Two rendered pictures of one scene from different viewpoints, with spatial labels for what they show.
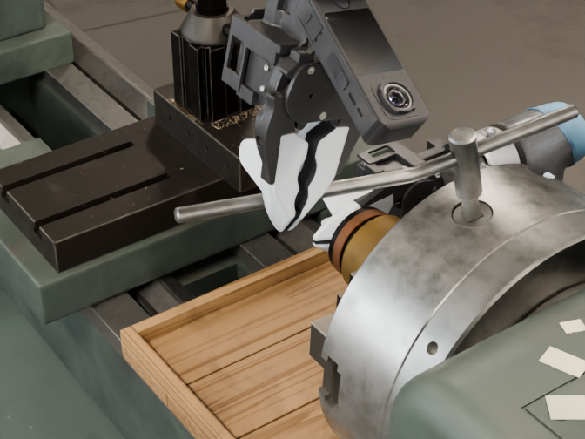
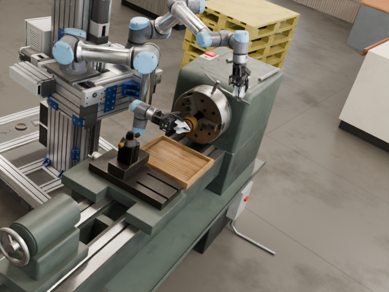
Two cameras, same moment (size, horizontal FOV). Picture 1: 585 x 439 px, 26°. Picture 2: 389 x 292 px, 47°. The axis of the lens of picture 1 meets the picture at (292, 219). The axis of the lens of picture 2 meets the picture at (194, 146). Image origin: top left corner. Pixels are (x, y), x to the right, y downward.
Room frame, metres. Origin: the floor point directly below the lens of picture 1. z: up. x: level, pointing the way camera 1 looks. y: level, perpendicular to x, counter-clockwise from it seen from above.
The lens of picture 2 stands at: (2.08, 1.73, 2.28)
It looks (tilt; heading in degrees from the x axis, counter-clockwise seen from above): 32 degrees down; 238
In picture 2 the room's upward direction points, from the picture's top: 14 degrees clockwise
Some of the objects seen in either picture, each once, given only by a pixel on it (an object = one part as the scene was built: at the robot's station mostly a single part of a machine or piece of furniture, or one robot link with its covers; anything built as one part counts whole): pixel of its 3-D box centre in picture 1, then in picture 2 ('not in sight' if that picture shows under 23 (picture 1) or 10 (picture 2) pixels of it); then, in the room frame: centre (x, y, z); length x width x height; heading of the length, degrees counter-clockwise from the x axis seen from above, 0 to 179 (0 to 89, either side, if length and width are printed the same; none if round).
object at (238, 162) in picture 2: not in sight; (206, 172); (0.55, -0.43, 0.43); 0.60 x 0.48 x 0.86; 35
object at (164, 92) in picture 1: (227, 126); (129, 161); (1.38, 0.08, 1.00); 0.20 x 0.10 x 0.05; 35
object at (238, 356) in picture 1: (326, 354); (173, 160); (1.07, -0.04, 0.89); 0.36 x 0.30 x 0.04; 125
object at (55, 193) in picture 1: (175, 165); (135, 177); (1.36, 0.15, 0.95); 0.43 x 0.18 x 0.04; 125
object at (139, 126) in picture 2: not in sight; (140, 122); (1.19, -0.29, 0.98); 0.11 x 0.08 x 0.11; 60
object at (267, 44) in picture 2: not in sight; (239, 43); (-1.10, -2.83, 0.45); 1.28 x 0.88 x 0.91; 27
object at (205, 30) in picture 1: (212, 19); (129, 139); (1.40, 0.10, 1.14); 0.08 x 0.08 x 0.03
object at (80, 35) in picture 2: not in sight; (74, 41); (1.51, -0.60, 1.33); 0.13 x 0.12 x 0.14; 60
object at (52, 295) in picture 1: (171, 176); (124, 189); (1.41, 0.16, 0.90); 0.53 x 0.30 x 0.06; 125
